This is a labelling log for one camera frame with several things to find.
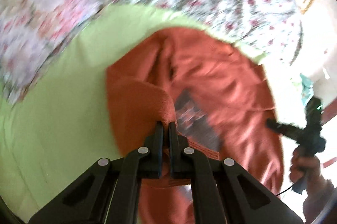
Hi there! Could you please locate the rust orange knit garment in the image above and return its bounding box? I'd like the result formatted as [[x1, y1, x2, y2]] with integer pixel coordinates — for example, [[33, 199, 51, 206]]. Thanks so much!
[[105, 26, 285, 224]]

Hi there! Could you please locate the light green bed sheet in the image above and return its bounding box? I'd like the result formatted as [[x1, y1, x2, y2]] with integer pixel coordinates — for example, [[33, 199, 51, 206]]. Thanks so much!
[[0, 2, 267, 224]]

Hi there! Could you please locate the thin black cable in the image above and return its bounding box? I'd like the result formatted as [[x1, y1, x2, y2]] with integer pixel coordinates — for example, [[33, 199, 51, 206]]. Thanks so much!
[[275, 184, 294, 197]]

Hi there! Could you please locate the lilac pink floral pillow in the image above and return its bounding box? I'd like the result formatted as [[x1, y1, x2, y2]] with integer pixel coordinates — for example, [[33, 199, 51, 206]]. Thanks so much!
[[1, 0, 99, 104]]

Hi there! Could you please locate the person's right hand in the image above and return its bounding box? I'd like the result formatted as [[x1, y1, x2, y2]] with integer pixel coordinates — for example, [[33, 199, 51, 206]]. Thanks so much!
[[288, 146, 327, 204]]

